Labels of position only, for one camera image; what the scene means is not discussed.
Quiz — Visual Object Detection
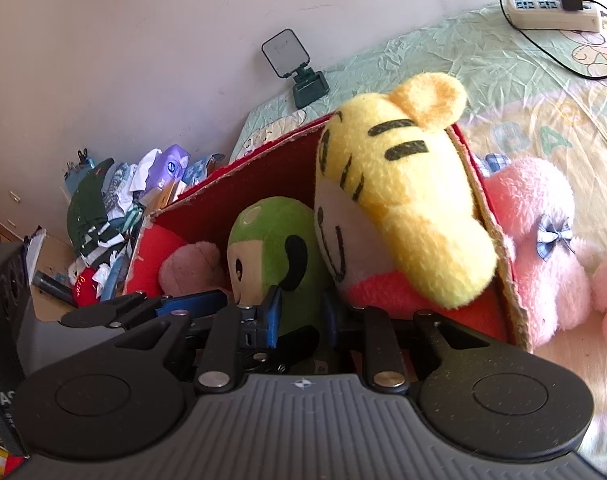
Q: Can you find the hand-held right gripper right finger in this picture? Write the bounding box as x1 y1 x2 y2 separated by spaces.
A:
322 287 510 395

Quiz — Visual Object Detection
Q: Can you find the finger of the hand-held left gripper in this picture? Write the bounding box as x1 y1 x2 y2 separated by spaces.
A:
60 290 230 332

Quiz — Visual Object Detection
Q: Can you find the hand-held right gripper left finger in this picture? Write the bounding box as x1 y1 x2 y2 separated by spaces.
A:
110 285 285 395

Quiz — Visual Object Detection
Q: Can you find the green plush monkey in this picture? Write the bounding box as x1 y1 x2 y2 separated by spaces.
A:
226 196 334 342

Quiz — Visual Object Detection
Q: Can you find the red cardboard box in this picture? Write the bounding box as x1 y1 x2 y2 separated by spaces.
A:
123 112 535 354

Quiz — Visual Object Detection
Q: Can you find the yellow plush tiger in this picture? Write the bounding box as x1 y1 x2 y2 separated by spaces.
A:
313 72 509 348

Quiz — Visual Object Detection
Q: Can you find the brown cardboard box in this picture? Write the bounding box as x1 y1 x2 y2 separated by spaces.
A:
30 232 80 322

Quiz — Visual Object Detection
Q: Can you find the dark green striped cloth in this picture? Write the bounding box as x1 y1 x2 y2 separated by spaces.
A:
66 157 132 266

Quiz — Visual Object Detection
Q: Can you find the blue pouch with clips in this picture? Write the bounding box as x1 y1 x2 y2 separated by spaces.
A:
63 148 102 196

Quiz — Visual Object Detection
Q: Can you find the purple tissue packet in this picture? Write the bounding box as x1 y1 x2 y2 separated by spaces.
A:
146 144 192 194

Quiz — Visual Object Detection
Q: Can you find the green folding phone stand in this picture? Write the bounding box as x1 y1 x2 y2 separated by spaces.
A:
261 29 331 110

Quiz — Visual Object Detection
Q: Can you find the white power strip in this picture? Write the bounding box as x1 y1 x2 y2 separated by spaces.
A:
507 0 605 34

